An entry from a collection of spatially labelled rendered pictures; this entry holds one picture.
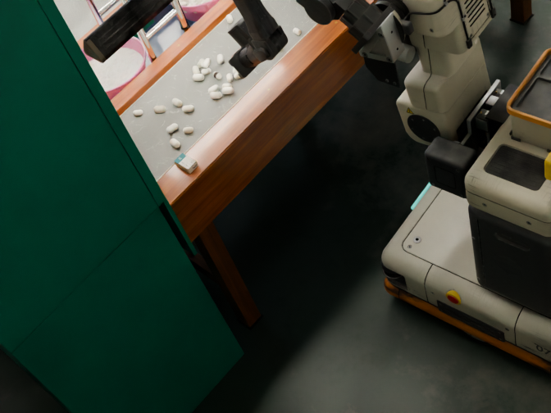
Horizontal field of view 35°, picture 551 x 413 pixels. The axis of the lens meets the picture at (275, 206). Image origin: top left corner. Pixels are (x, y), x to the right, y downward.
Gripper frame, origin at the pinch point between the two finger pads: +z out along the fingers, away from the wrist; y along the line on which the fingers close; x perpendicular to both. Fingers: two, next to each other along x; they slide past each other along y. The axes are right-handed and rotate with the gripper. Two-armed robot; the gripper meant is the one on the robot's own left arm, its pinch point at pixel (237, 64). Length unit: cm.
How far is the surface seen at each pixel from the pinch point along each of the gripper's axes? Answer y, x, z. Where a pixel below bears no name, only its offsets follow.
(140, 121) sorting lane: 25.8, -5.1, 24.4
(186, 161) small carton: 30.9, 9.8, -0.3
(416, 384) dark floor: 24, 110, 2
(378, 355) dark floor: 23, 100, 14
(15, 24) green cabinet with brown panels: 55, -42, -56
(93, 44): 28.3, -30.3, -0.3
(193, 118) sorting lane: 16.3, 4.0, 13.6
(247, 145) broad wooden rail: 14.1, 18.9, 0.1
